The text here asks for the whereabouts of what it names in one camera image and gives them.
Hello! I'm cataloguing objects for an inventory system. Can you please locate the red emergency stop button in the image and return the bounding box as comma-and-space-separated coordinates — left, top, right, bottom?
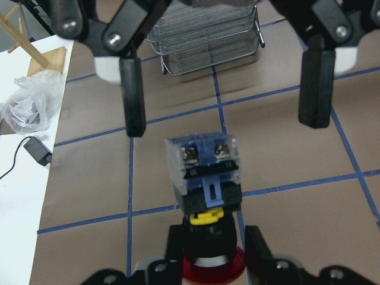
166, 132, 245, 284

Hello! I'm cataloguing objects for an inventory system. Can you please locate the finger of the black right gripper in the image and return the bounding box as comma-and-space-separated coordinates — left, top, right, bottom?
298, 35, 335, 128

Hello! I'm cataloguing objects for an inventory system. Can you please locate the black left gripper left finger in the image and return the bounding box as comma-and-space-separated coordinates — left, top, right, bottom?
134, 224, 183, 285

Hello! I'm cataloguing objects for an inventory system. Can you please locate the clear plastic bag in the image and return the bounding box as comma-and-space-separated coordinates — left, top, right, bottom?
1, 69, 65, 135

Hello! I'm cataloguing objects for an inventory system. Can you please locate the black power adapter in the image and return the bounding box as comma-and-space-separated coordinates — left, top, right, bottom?
23, 137, 52, 166

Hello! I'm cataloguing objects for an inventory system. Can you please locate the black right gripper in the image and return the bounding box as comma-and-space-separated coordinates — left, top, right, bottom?
48, 1, 379, 137

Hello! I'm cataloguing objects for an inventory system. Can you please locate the black power cable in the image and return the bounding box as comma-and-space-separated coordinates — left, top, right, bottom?
0, 137, 32, 180

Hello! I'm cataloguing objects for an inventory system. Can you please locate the silver mesh stacked tray shelf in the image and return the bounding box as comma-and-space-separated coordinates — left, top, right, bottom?
146, 1, 265, 75

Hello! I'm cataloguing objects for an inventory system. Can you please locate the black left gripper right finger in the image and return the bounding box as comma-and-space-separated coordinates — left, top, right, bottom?
245, 226, 303, 284

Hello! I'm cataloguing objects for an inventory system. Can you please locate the wooden board with stand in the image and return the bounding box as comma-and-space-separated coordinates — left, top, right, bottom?
1, 4, 67, 77

